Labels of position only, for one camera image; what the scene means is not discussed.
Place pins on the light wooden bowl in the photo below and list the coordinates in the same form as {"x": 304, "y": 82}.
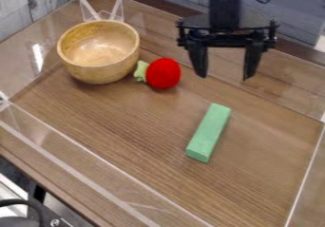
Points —
{"x": 99, "y": 51}

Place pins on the clear acrylic tray wall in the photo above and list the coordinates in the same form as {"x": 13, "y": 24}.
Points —
{"x": 104, "y": 145}

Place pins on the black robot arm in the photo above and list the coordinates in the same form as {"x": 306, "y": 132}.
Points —
{"x": 230, "y": 25}

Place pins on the black metal table frame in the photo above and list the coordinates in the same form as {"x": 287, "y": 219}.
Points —
{"x": 52, "y": 212}

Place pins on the green rectangular foam block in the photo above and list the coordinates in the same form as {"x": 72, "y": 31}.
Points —
{"x": 207, "y": 133}

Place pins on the clear acrylic corner bracket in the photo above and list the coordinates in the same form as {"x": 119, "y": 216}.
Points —
{"x": 92, "y": 15}

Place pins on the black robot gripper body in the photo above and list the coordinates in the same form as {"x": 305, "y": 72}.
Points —
{"x": 230, "y": 25}

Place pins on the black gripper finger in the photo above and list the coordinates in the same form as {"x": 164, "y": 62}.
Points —
{"x": 253, "y": 55}
{"x": 198, "y": 57}

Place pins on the red plush strawberry toy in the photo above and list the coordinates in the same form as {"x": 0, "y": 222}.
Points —
{"x": 160, "y": 74}

